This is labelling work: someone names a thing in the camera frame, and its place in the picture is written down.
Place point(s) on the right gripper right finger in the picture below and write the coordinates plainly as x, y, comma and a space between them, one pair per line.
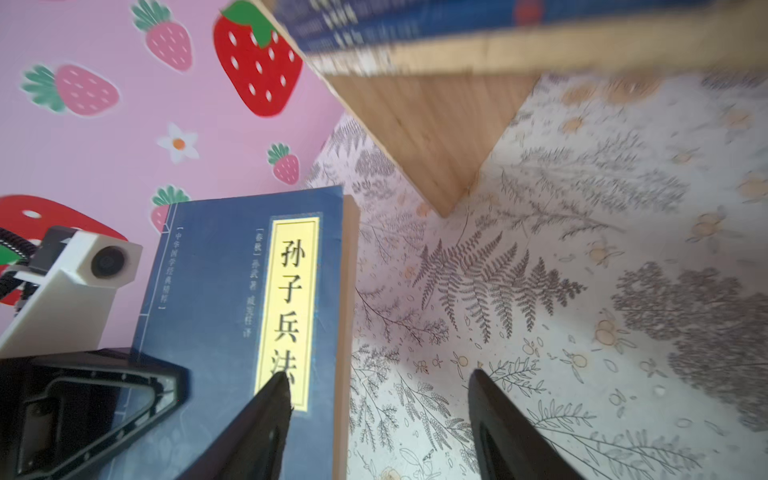
507, 445

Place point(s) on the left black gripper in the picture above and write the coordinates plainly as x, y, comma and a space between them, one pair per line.
65, 416

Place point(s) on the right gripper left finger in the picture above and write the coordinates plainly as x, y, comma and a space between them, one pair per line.
252, 445

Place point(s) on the blue book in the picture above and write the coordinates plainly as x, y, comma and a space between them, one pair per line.
240, 289
323, 26

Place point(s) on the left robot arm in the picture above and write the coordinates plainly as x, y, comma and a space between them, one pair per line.
12, 264

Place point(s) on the wooden two-tier shelf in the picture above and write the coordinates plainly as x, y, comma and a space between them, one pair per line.
438, 107

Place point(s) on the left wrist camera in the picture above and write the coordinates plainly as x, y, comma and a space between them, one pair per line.
75, 275

